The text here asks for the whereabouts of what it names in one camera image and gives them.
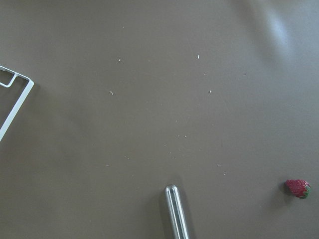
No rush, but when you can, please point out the steel muddler black tip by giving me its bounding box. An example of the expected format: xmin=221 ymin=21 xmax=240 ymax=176
xmin=164 ymin=184 xmax=190 ymax=239

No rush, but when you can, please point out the red strawberry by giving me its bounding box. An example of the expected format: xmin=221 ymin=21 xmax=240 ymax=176
xmin=285 ymin=179 xmax=311 ymax=199

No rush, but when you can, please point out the white wire cup rack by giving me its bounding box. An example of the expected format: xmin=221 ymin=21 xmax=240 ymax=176
xmin=0 ymin=66 xmax=34 ymax=140

